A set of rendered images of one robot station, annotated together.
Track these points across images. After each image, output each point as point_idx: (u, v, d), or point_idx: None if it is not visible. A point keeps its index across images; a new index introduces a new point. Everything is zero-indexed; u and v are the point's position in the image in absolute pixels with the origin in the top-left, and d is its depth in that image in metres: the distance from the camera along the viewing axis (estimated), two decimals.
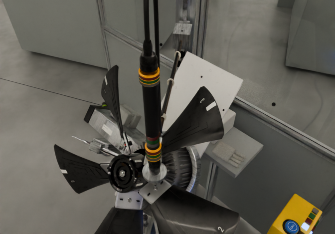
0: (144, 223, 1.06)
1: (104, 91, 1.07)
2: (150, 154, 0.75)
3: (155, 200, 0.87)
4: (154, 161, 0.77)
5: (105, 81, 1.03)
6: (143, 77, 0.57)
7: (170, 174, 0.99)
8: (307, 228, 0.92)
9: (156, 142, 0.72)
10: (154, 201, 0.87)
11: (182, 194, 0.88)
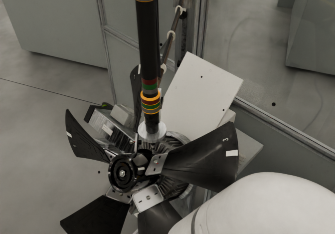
0: None
1: (134, 77, 1.00)
2: (146, 104, 0.62)
3: (144, 210, 0.89)
4: (151, 114, 0.65)
5: (139, 70, 0.96)
6: None
7: None
8: None
9: (153, 88, 0.60)
10: (142, 210, 0.89)
11: (170, 214, 0.89)
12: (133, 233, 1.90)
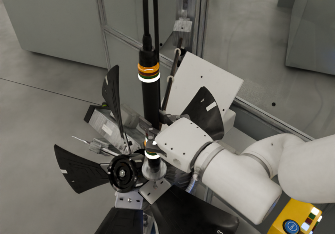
0: (144, 223, 1.06)
1: (202, 101, 0.87)
2: (149, 151, 0.74)
3: (119, 208, 0.94)
4: (153, 159, 0.76)
5: (210, 107, 0.83)
6: (142, 72, 0.57)
7: (170, 174, 0.99)
8: (307, 228, 0.92)
9: None
10: (118, 207, 0.94)
11: (136, 224, 0.96)
12: None
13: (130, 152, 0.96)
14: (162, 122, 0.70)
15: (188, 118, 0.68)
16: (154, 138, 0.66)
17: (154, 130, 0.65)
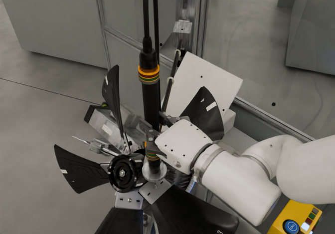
0: (144, 223, 1.06)
1: (202, 101, 0.87)
2: (149, 153, 0.74)
3: (119, 208, 0.94)
4: (153, 160, 0.77)
5: (210, 107, 0.83)
6: (143, 74, 0.57)
7: (170, 174, 0.99)
8: (307, 228, 0.92)
9: None
10: (118, 207, 0.94)
11: (136, 224, 0.96)
12: None
13: (130, 152, 0.96)
14: (162, 124, 0.70)
15: (188, 119, 0.69)
16: (154, 139, 0.66)
17: (154, 131, 0.65)
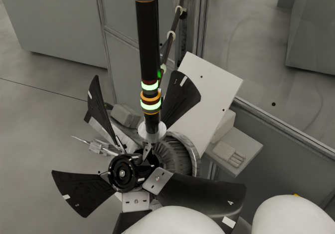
0: None
1: (230, 202, 0.80)
2: (146, 104, 0.62)
3: (102, 178, 0.99)
4: (151, 115, 0.65)
5: (227, 221, 0.77)
6: None
7: None
8: None
9: (153, 88, 0.60)
10: (102, 177, 0.99)
11: (106, 193, 1.04)
12: None
13: None
14: None
15: None
16: None
17: None
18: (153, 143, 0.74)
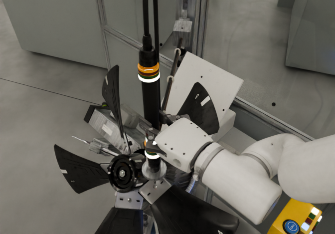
0: (144, 223, 1.06)
1: (219, 232, 0.81)
2: (149, 151, 0.74)
3: (102, 168, 1.00)
4: (153, 158, 0.76)
5: None
6: (142, 72, 0.57)
7: (170, 174, 0.99)
8: (307, 228, 0.92)
9: None
10: (102, 166, 0.99)
11: (102, 180, 1.05)
12: None
13: None
14: (162, 122, 0.70)
15: (188, 118, 0.68)
16: (154, 138, 0.66)
17: (154, 130, 0.65)
18: None
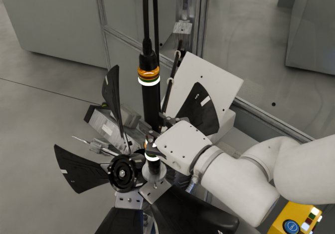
0: (144, 223, 1.06)
1: (219, 232, 0.81)
2: None
3: (102, 168, 1.00)
4: (153, 160, 0.77)
5: None
6: (142, 76, 0.57)
7: (170, 174, 0.99)
8: (307, 228, 0.92)
9: None
10: (102, 166, 0.99)
11: (102, 180, 1.05)
12: None
13: None
14: (162, 125, 0.71)
15: (187, 121, 0.69)
16: (154, 140, 0.67)
17: (154, 133, 0.65)
18: None
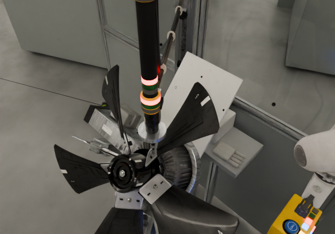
0: (144, 223, 1.06)
1: (219, 232, 0.81)
2: (146, 104, 0.62)
3: (102, 168, 1.00)
4: (151, 115, 0.65)
5: None
6: None
7: (170, 174, 0.99)
8: (307, 228, 0.92)
9: (153, 88, 0.60)
10: (102, 166, 0.99)
11: (102, 180, 1.05)
12: None
13: None
14: None
15: None
16: (309, 206, 0.75)
17: (301, 201, 0.76)
18: None
